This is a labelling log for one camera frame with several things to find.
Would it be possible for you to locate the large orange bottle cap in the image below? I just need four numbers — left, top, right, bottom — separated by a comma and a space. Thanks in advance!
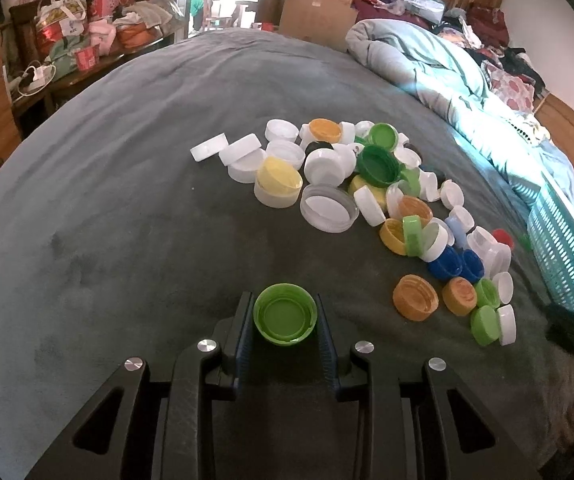
392, 274, 439, 322

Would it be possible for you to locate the clear wide jar lid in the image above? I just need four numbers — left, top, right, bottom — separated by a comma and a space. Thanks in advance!
300, 184, 360, 234

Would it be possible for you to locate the small orange bottle cap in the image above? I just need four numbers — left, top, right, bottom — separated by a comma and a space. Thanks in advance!
442, 276, 478, 316

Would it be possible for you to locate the light blue duvet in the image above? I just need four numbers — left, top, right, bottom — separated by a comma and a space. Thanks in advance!
345, 18, 574, 207

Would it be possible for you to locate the red bottle cap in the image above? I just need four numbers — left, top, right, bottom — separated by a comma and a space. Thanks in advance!
492, 229, 515, 249

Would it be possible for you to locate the white flat cap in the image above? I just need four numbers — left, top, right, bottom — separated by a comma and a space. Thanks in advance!
190, 132, 229, 162

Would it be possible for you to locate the blue bottle cap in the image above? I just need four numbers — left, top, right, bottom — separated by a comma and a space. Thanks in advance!
427, 246, 462, 282
459, 249, 484, 285

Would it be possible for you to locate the white power strip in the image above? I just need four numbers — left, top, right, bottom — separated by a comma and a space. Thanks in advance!
18, 64, 57, 98

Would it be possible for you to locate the yellow jar lid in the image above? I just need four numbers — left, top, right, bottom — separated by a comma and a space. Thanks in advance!
256, 156, 303, 196

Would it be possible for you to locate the patterned pink pillow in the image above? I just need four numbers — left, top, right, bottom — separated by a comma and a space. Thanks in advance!
481, 61, 535, 113

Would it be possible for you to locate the green cap on side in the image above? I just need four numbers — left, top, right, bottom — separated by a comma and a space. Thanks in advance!
470, 306, 500, 347

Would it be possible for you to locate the white cap on side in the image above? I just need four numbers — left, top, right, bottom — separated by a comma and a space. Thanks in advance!
496, 304, 517, 346

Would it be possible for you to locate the light blue plastic basket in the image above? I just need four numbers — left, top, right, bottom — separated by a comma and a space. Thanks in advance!
526, 172, 574, 312

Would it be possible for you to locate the cardboard box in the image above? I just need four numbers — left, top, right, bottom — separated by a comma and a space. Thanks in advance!
278, 0, 357, 52

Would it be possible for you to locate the dark green bottle cap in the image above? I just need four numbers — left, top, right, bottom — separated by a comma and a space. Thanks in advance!
356, 145, 401, 188

